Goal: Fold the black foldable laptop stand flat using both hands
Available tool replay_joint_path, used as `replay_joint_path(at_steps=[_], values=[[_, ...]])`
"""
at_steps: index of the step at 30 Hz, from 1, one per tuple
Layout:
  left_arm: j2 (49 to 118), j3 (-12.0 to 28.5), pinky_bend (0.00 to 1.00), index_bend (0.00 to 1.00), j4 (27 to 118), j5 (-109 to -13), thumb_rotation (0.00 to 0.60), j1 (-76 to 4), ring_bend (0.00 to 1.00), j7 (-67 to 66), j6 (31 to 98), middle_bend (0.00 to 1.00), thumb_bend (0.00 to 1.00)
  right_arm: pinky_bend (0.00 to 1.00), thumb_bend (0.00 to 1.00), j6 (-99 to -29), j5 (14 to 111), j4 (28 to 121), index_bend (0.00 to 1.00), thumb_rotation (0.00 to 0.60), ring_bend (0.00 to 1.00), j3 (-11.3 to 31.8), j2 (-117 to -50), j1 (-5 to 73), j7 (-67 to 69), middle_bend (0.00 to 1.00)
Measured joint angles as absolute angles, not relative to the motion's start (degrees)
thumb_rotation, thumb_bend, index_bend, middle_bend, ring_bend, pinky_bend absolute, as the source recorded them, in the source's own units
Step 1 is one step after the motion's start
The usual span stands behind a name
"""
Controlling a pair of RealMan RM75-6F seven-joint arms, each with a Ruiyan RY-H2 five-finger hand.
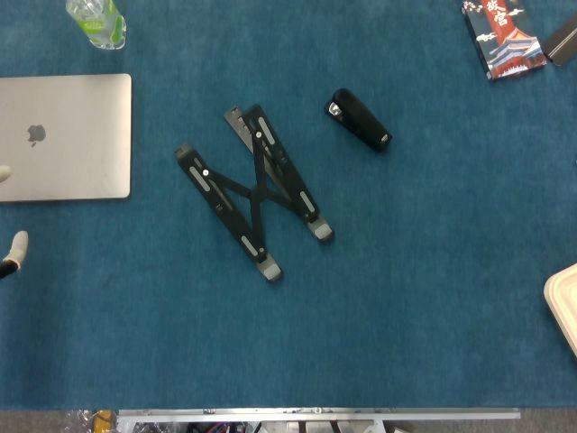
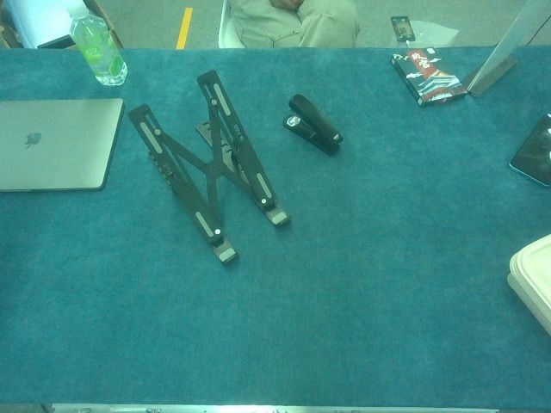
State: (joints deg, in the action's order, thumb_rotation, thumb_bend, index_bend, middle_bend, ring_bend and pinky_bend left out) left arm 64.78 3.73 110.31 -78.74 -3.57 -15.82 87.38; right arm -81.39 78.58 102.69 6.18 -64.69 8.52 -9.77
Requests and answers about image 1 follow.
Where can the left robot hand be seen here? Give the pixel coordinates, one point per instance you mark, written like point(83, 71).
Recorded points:
point(18, 245)

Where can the black folding laptop stand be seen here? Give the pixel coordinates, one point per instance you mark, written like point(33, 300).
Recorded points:
point(257, 194)

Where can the silver laptop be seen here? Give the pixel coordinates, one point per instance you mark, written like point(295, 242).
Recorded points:
point(76, 149)

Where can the crumpled clear plastic bag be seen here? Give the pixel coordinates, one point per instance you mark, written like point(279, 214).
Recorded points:
point(85, 421)

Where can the clear bottle with green label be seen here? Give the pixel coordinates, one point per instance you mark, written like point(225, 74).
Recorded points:
point(97, 22)

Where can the black stapler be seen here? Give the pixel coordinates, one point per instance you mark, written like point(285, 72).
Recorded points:
point(360, 119)

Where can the blue table cloth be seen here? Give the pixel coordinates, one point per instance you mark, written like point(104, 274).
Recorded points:
point(405, 270)

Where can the dark printed palace box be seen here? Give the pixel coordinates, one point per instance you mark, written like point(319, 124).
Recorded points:
point(505, 40)

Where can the beige food container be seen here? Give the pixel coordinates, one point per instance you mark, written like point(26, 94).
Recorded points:
point(565, 306)

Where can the dark flat folder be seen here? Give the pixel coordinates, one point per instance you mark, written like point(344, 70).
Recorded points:
point(563, 43)

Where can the aluminium frame rail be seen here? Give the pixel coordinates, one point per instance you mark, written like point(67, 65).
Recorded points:
point(315, 414)

